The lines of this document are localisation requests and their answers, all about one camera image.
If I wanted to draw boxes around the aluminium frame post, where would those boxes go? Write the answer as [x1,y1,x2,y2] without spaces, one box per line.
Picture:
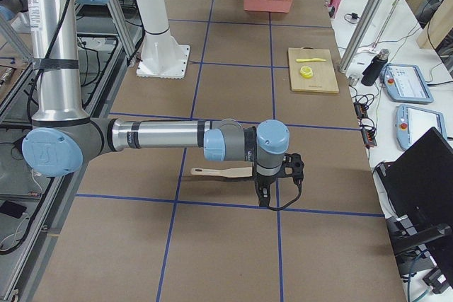
[338,0,382,74]

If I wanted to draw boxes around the yellow plastic knife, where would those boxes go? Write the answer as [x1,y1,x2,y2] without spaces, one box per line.
[295,57,327,63]

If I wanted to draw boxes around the teach pendant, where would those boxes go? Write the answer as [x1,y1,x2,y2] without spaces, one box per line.
[396,105,447,151]
[380,63,434,104]

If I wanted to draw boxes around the upper teach pendant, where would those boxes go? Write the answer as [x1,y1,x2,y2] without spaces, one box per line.
[380,63,434,104]

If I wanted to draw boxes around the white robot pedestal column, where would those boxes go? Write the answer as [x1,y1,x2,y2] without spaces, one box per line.
[136,0,190,79]

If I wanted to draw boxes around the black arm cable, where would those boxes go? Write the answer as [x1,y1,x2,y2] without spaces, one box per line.
[263,160,304,211]

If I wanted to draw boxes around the lower teach pendant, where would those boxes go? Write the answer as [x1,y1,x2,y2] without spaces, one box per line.
[396,105,447,151]

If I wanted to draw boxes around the bamboo cutting board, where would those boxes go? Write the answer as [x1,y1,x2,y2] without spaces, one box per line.
[287,47,339,94]

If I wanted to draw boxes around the black water bottle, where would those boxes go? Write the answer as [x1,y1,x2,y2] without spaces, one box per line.
[361,49,390,86]

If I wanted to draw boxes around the black smartphone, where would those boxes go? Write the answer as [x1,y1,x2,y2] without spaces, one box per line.
[0,201,27,219]

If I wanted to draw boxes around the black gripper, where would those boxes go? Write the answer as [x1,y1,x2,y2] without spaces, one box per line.
[253,153,304,207]

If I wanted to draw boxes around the yellow lemon slices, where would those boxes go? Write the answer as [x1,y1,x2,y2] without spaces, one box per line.
[299,66,314,79]

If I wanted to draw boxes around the black monitor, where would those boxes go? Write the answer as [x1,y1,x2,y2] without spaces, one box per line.
[377,127,452,284]

